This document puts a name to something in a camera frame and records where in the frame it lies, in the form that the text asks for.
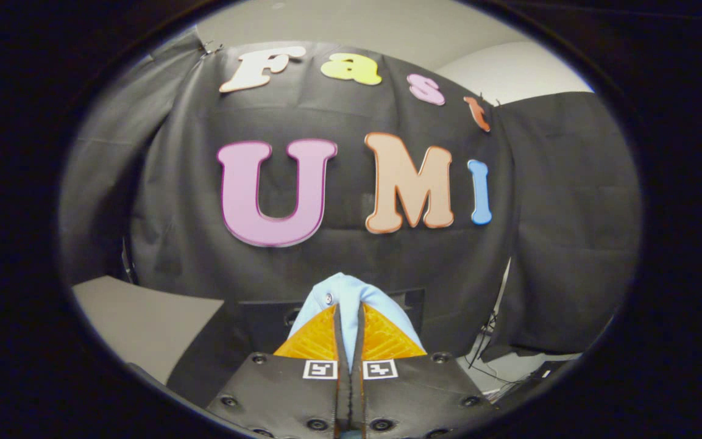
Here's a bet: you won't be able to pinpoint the black box on floor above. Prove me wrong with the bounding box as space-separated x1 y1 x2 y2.
525 360 572 392

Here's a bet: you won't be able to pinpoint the light blue garment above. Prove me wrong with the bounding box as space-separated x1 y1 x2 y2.
288 273 428 374

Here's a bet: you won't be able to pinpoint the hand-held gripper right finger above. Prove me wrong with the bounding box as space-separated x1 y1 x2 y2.
352 302 499 438

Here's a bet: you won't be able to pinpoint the beige and black cabinet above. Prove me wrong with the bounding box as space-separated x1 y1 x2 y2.
73 274 248 394

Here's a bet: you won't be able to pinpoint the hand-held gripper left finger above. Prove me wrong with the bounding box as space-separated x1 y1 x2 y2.
205 304 353 439

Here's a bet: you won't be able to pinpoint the hanging black cables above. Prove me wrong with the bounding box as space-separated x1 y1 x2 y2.
466 310 511 391

